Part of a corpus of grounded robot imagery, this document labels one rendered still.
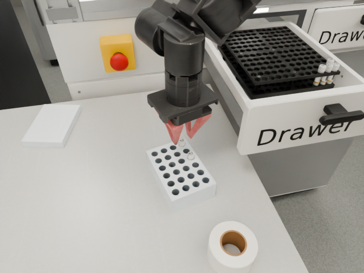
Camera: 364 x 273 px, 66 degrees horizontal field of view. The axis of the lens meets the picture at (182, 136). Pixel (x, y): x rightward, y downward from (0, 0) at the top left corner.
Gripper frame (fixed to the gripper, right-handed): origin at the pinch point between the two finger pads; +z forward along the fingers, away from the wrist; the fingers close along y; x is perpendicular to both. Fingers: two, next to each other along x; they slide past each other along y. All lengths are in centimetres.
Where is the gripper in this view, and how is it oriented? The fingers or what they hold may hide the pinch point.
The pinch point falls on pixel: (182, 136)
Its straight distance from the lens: 51.7
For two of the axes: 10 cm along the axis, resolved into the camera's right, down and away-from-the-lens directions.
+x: 5.0, 6.1, -6.1
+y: -8.6, 3.4, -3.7
